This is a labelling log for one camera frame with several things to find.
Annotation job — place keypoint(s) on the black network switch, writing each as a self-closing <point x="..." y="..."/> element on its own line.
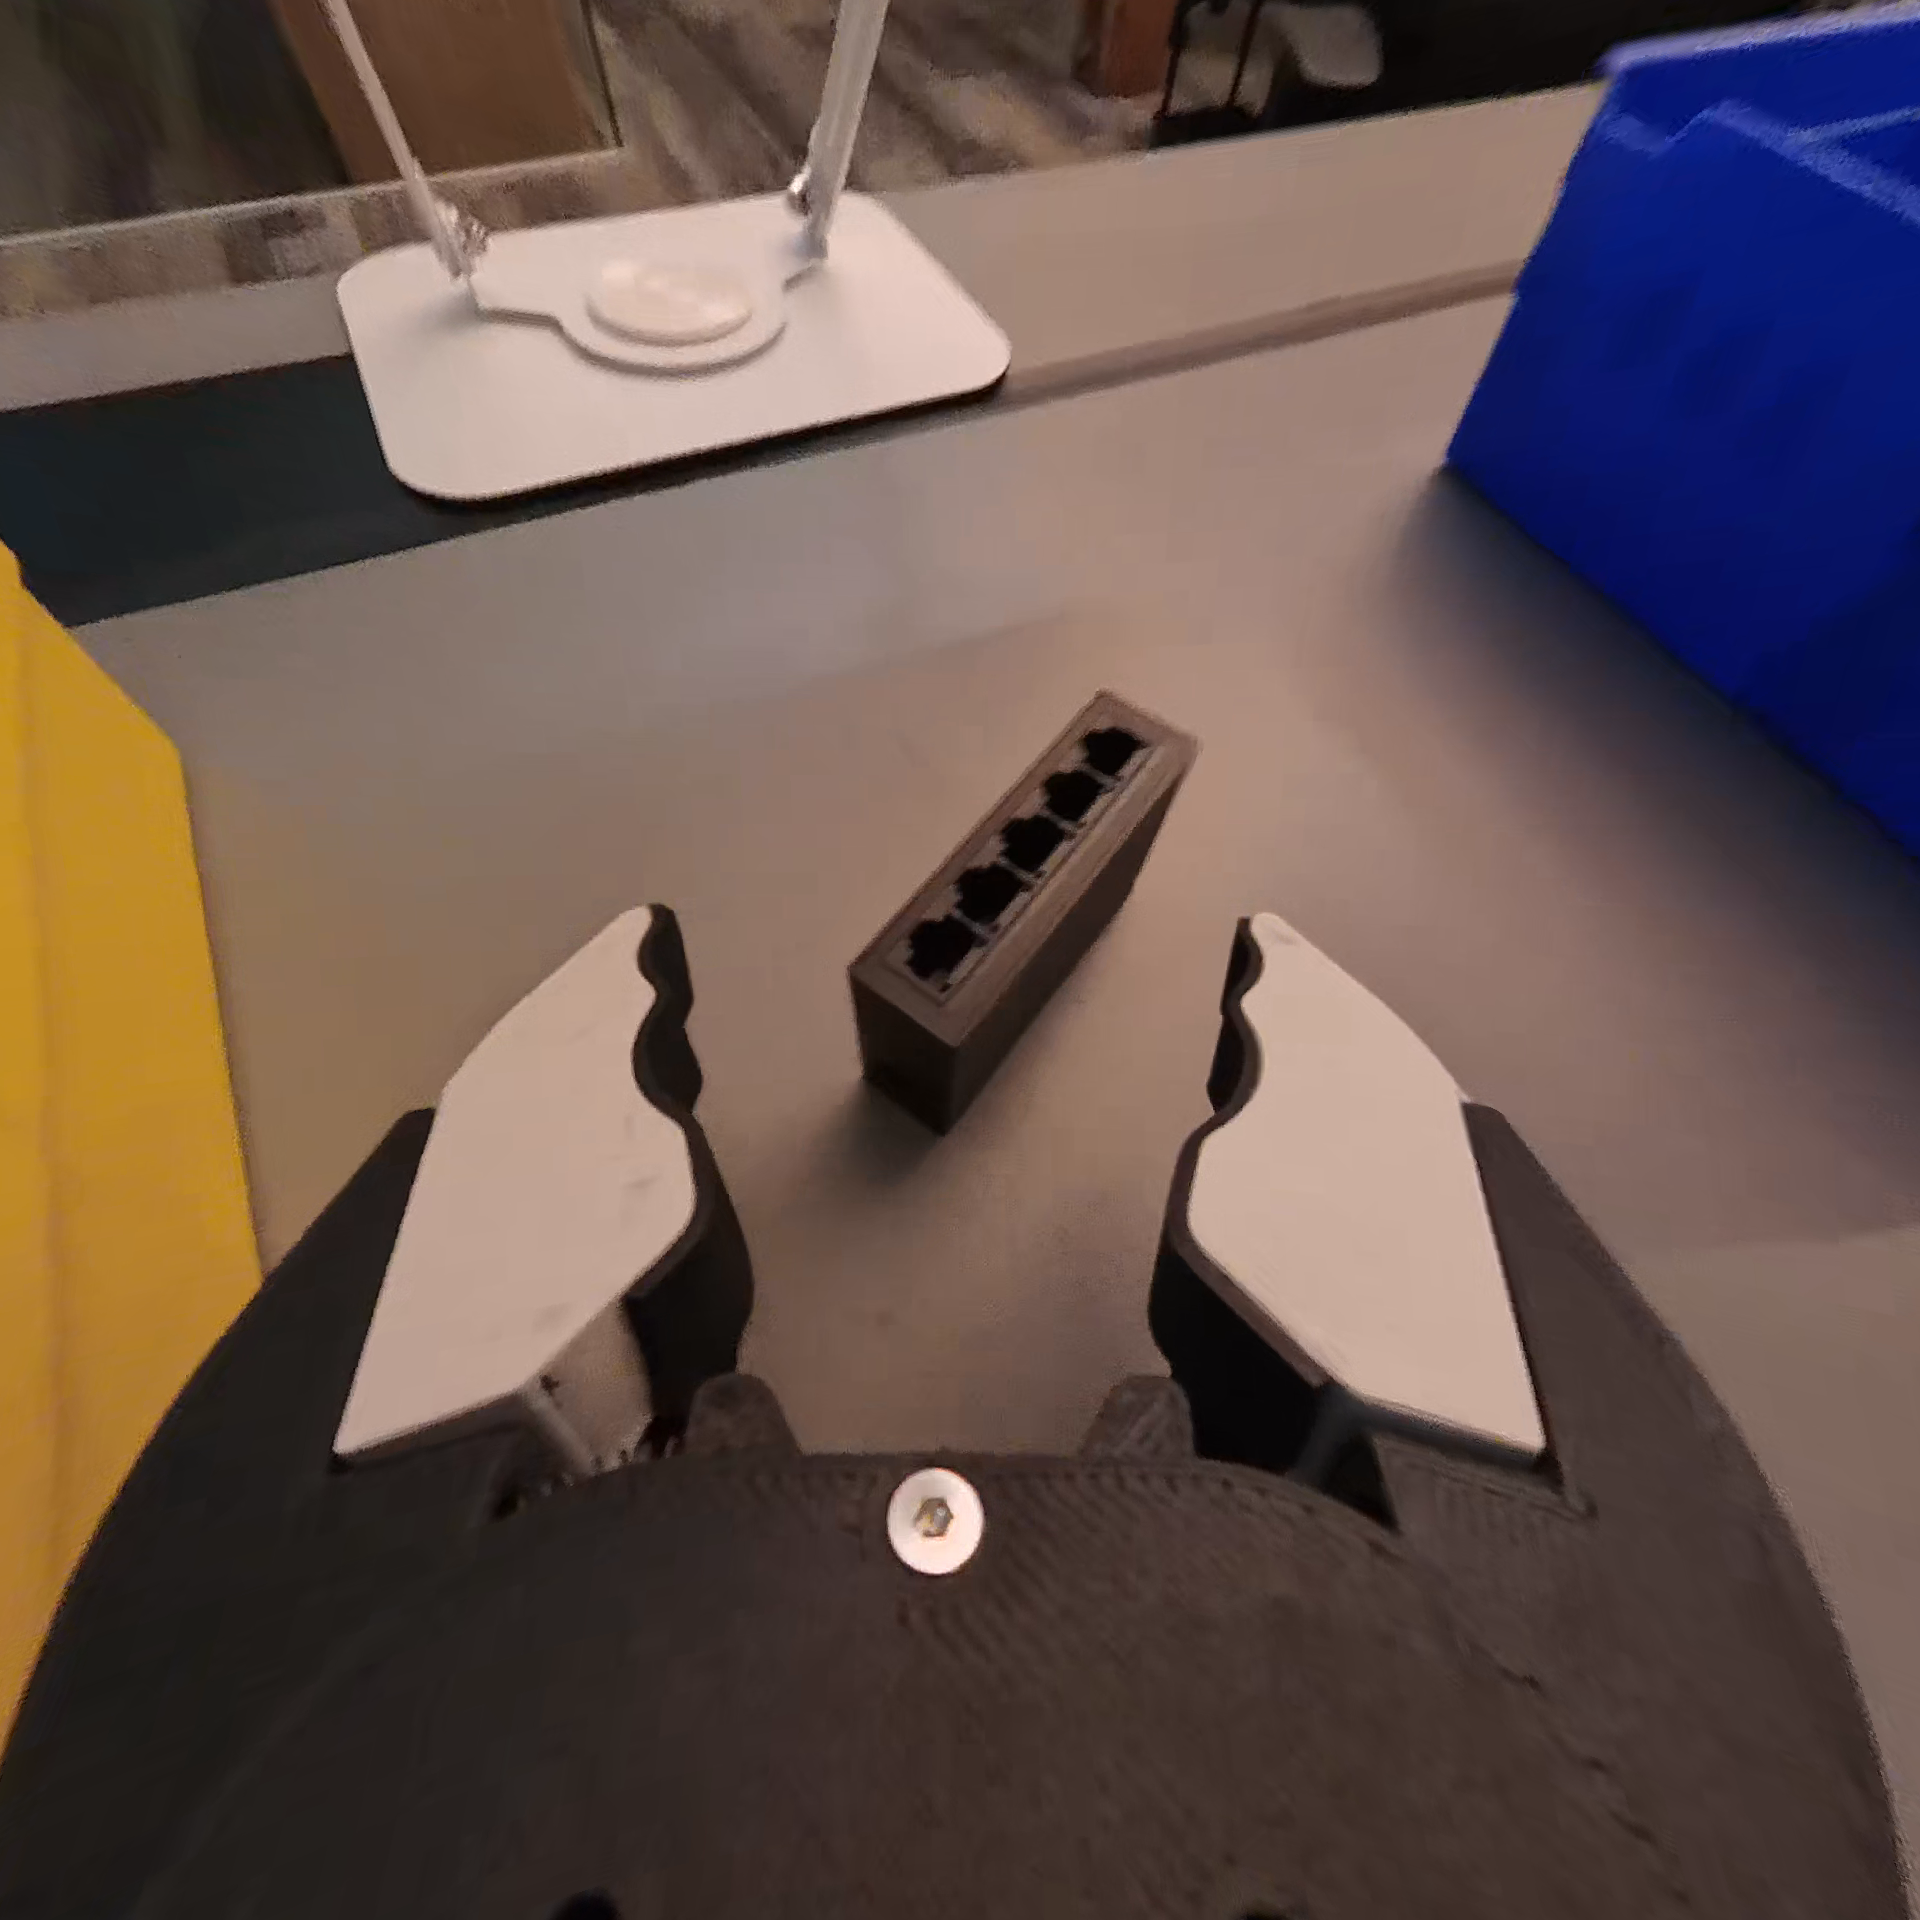
<point x="1036" y="932"/>

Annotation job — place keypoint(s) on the yellow plastic bin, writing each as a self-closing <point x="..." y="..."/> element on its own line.
<point x="105" y="1050"/>

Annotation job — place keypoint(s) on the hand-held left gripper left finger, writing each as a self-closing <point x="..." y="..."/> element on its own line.
<point x="523" y="1202"/>

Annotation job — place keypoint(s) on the black wheeled stand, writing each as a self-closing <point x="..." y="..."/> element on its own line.
<point x="1276" y="60"/>

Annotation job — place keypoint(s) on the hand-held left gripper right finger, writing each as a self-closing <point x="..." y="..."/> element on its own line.
<point x="1348" y="1202"/>

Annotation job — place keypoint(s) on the blue plastic bin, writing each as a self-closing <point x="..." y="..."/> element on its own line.
<point x="1693" y="451"/>

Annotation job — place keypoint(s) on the white lamp base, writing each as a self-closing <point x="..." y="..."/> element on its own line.
<point x="675" y="406"/>

